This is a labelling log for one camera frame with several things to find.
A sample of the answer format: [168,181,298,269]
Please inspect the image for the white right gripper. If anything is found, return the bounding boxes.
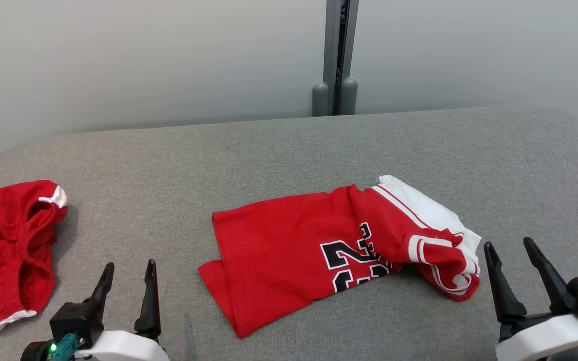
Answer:
[484,237,578,361]

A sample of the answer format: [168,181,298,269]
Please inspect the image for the grey double-foot partition post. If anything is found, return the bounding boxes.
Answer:
[312,0,360,117]

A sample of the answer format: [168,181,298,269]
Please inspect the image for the red white-trimmed shorts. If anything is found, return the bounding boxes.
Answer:
[0,180,69,335]

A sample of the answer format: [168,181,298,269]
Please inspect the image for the red basketball jersey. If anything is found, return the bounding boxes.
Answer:
[198,175,482,339]

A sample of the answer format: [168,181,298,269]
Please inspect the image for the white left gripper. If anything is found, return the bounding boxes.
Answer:
[21,259,169,361]

